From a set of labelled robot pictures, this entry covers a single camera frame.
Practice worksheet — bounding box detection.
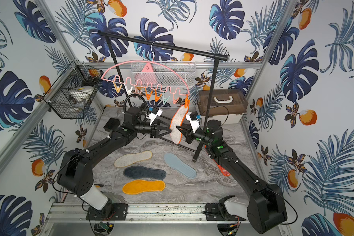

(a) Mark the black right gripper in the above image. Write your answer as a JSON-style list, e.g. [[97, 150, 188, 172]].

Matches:
[[177, 123, 213, 148]]

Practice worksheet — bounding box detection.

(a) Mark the red shoe insole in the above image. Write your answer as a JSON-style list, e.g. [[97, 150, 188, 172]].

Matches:
[[217, 165, 231, 177], [170, 105, 189, 145]]

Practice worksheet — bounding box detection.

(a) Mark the white shoe insole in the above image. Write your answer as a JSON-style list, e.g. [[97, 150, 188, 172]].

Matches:
[[164, 153, 197, 179]]

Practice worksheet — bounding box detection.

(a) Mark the pink clip hanger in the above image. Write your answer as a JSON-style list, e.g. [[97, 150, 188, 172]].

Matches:
[[101, 56, 190, 107]]

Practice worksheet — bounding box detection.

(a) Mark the orange shoe insole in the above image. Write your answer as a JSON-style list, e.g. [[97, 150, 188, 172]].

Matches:
[[114, 150, 153, 168], [122, 180, 165, 195]]

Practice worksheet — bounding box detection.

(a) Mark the dark grey shoe insole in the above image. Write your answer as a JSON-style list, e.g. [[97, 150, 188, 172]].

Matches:
[[123, 166, 167, 181]]

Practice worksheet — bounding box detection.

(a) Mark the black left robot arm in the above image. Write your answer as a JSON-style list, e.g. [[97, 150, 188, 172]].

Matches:
[[55, 102, 171, 219]]

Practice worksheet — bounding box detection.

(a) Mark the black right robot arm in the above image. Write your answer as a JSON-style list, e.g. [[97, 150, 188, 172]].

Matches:
[[177, 120, 289, 234]]

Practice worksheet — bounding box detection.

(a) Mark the brown lid storage box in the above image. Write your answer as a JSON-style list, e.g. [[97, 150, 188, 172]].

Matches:
[[197, 89, 248, 124]]

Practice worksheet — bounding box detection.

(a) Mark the small black box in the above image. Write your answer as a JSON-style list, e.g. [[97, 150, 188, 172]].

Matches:
[[104, 118, 121, 132]]

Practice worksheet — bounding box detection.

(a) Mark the pink triangle item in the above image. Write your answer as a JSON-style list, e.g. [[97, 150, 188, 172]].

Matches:
[[135, 63, 157, 87]]

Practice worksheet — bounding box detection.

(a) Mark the black garment rack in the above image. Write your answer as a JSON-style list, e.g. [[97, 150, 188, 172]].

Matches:
[[98, 30, 229, 163]]

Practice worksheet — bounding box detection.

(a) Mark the white bowl in basket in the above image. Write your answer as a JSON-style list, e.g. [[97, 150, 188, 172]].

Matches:
[[68, 86, 94, 102]]

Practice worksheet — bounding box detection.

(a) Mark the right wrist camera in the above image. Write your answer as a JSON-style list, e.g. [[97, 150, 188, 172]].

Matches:
[[185, 111, 201, 133]]

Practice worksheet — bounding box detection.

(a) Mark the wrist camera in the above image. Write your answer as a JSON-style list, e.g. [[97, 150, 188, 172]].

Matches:
[[185, 111, 201, 133], [148, 107, 163, 125]]

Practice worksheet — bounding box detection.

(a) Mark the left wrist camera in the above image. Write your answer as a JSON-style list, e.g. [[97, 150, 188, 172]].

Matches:
[[148, 107, 163, 125]]

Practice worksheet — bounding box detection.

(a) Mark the clear wall shelf basket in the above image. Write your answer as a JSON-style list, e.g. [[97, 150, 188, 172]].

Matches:
[[130, 61, 196, 88]]

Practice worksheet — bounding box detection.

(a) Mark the black wire basket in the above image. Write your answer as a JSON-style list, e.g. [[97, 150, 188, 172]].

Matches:
[[42, 61, 103, 120]]

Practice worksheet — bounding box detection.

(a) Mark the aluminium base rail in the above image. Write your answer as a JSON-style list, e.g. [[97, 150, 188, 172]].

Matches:
[[45, 202, 287, 224]]

